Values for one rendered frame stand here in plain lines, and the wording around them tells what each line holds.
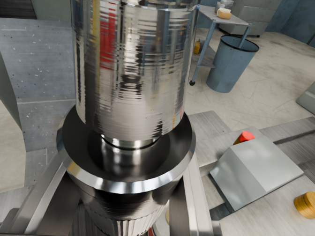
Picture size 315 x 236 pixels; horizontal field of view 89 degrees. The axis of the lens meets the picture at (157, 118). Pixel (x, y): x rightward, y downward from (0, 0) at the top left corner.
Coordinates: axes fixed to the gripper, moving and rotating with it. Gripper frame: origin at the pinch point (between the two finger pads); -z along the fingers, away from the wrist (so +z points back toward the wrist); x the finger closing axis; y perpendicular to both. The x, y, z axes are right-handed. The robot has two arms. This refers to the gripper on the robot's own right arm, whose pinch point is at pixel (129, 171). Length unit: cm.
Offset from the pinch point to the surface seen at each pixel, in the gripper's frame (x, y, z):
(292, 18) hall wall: -454, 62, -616
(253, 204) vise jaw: -13.0, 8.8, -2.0
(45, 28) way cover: 20.5, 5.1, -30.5
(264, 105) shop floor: -164, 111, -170
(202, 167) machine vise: -8.3, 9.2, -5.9
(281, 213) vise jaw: -15.7, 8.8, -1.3
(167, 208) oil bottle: -4.2, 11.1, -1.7
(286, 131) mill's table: -39, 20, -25
